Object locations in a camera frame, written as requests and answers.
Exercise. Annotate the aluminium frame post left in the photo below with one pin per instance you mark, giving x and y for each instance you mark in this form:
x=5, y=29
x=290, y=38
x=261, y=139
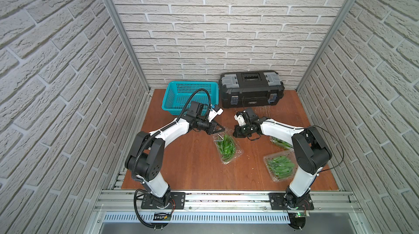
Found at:
x=114, y=15

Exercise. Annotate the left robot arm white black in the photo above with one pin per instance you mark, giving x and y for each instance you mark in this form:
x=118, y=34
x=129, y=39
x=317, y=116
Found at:
x=145, y=158

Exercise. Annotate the clear pepper container far right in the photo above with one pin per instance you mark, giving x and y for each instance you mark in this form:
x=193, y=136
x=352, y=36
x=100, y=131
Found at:
x=281, y=143

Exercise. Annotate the black toolbox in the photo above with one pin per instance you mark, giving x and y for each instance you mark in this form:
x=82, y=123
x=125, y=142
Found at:
x=250, y=89

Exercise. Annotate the clear pepper container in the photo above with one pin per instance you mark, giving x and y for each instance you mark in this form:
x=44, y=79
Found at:
x=281, y=166
x=281, y=143

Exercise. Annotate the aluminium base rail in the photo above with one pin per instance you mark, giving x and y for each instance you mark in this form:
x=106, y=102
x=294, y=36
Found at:
x=227, y=207

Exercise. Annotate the clear pepper container near right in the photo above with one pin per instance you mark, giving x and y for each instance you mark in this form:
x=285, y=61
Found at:
x=281, y=166

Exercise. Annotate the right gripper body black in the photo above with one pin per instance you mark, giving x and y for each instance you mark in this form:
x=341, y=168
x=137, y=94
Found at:
x=244, y=131

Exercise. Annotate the clear clamshell container with peppers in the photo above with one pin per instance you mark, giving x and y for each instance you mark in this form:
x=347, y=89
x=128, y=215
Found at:
x=227, y=146

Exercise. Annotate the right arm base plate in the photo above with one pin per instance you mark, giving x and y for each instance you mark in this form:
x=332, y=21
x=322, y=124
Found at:
x=288, y=201

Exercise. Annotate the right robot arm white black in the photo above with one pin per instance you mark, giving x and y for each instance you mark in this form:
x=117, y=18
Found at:
x=309, y=154

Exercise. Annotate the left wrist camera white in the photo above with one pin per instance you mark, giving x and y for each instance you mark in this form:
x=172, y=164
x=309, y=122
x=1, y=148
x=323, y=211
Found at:
x=214, y=111

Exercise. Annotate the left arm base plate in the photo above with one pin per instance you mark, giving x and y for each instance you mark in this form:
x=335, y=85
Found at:
x=151, y=202

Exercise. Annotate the teal plastic basket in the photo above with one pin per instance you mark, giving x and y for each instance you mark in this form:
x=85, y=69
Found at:
x=178, y=92

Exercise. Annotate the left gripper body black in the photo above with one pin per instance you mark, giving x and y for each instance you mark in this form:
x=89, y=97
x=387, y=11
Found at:
x=210, y=126

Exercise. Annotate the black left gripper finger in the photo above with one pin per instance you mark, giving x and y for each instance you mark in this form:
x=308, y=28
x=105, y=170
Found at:
x=217, y=126
x=218, y=131

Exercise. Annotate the aluminium frame post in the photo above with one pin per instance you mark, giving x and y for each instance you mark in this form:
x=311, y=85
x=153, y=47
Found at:
x=114, y=15
x=339, y=19

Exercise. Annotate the aluminium frame post right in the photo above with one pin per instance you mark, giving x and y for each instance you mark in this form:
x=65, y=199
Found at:
x=339, y=19

